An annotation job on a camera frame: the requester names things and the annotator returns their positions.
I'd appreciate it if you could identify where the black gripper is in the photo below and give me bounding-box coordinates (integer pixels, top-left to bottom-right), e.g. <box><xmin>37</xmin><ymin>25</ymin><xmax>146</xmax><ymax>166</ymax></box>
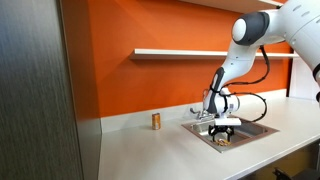
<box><xmin>208</xmin><ymin>124</ymin><xmax>236</xmax><ymax>143</ymax></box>

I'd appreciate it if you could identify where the brown and silver packet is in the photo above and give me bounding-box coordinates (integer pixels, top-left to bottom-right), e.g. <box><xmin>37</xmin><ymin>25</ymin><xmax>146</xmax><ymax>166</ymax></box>
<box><xmin>214</xmin><ymin>138</ymin><xmax>232</xmax><ymax>147</ymax></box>

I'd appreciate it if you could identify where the stainless steel sink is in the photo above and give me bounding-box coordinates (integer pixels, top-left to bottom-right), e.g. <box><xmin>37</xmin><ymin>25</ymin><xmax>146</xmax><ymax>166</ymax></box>
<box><xmin>181</xmin><ymin>114</ymin><xmax>280</xmax><ymax>154</ymax></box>

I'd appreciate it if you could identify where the brown under-counter cabinet front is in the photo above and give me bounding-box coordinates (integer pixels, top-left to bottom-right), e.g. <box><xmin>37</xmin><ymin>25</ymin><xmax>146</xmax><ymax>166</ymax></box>
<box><xmin>239</xmin><ymin>139</ymin><xmax>320</xmax><ymax>180</ymax></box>

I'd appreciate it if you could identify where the chrome faucet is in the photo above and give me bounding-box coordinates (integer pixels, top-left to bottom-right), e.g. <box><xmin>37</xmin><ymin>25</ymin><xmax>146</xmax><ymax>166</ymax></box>
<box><xmin>189</xmin><ymin>107</ymin><xmax>216</xmax><ymax>122</ymax></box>

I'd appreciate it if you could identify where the orange drink can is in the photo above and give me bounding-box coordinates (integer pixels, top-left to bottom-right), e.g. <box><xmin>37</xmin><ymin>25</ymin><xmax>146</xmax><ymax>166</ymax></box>
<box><xmin>151</xmin><ymin>112</ymin><xmax>162</xmax><ymax>131</ymax></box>

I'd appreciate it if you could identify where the dark wood-grain tall cabinet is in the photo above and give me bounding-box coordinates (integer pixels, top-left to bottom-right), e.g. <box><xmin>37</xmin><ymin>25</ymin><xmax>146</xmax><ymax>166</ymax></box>
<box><xmin>0</xmin><ymin>0</ymin><xmax>103</xmax><ymax>180</ymax></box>

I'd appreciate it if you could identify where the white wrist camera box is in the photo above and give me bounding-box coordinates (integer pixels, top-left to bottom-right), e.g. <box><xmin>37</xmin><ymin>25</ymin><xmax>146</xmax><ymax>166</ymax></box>
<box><xmin>214</xmin><ymin>117</ymin><xmax>242</xmax><ymax>127</ymax></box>

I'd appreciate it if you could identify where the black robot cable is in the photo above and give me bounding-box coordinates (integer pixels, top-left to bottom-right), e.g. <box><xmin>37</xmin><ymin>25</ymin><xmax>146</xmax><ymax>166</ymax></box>
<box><xmin>222</xmin><ymin>44</ymin><xmax>270</xmax><ymax>123</ymax></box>

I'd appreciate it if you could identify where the long white wall shelf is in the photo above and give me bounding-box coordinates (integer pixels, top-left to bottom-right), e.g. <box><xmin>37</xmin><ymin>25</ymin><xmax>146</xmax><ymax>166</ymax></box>
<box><xmin>129</xmin><ymin>48</ymin><xmax>300</xmax><ymax>61</ymax></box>

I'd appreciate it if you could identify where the white wall panel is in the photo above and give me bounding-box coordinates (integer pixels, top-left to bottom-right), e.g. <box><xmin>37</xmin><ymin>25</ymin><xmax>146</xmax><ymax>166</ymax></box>
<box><xmin>288</xmin><ymin>56</ymin><xmax>320</xmax><ymax>101</ymax></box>

